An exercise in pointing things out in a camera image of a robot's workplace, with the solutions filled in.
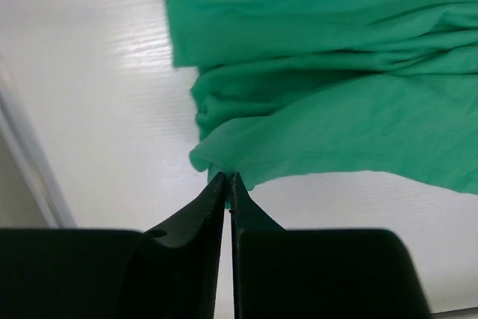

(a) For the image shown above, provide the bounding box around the aluminium table edge rail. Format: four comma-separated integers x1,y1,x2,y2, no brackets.
0,61,78,229

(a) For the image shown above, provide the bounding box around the green tank top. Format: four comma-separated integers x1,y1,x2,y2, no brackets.
165,0,477,193

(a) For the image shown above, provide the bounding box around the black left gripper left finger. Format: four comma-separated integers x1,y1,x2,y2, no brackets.
1,174,226,318

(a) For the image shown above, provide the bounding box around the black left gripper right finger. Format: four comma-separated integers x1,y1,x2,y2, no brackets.
230,174,431,318

